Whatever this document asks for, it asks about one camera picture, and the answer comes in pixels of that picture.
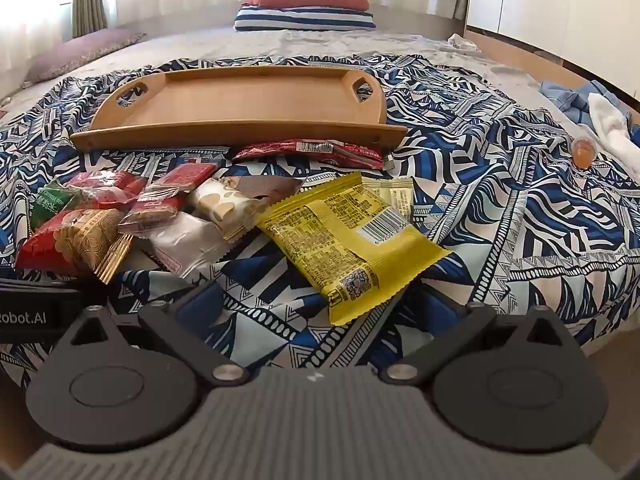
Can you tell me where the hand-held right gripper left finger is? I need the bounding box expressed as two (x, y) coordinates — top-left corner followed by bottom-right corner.
(68, 280), (249, 388)

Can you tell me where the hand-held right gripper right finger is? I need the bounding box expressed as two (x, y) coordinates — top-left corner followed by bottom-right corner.
(380, 285), (572, 387)

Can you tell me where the red and gold snack packet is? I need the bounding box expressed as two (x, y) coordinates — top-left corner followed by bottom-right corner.
(15, 207), (133, 283)

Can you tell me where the white silver snack packet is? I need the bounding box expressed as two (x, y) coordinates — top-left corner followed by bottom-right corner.
(145, 212), (236, 281)

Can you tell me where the green snack packet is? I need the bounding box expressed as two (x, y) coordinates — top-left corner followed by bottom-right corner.
(31, 182), (76, 231)

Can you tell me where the red clear-window snack packet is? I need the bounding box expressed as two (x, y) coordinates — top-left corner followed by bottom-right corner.
(118, 195), (186, 235)

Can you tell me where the cream dotted snack packet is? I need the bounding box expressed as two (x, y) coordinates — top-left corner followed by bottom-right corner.
(187, 177), (273, 241)

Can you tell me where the large yellow snack packet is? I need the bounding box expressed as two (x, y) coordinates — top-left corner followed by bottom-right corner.
(256, 171), (453, 326)

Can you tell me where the small pale yellow snack packet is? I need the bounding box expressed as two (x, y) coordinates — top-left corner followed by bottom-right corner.
(360, 176), (415, 221)

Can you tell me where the red round cake packet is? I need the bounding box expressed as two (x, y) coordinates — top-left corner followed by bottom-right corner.
(65, 170), (146, 211)

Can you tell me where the brown snack packet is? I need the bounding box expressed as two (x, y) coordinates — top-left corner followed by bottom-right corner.
(235, 176), (303, 206)

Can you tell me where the long red snack packet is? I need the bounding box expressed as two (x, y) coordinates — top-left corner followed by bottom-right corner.
(231, 139), (386, 171)

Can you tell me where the wooden tray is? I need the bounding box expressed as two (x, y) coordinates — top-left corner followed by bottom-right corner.
(70, 66), (408, 153)

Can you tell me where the blue patterned blanket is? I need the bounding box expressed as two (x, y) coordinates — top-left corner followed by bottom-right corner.
(0, 52), (640, 391)

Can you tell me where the orange jelly cup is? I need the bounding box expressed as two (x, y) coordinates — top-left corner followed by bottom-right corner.
(571, 137), (597, 170)

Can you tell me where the light blue cloth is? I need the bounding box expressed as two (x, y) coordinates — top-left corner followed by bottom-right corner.
(539, 80), (640, 146)

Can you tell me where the white cloth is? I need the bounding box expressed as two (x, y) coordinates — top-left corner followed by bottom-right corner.
(587, 92), (640, 171)

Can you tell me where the purple pillow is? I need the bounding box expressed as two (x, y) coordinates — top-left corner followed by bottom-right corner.
(22, 27), (148, 83)

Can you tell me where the crumpled white plastic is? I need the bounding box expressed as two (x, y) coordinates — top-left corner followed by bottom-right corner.
(447, 33), (481, 52)

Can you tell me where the bed with grey sheet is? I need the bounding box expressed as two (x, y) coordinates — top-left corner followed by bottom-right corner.
(0, 22), (601, 126)

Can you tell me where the blue white striped pillow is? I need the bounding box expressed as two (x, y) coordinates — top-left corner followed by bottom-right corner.
(234, 5), (376, 32)

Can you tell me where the white wardrobe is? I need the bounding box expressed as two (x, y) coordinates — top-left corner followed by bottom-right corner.
(465, 0), (640, 81)

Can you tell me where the wooden bed frame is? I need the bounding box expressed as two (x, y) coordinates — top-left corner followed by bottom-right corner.
(465, 30), (601, 91)

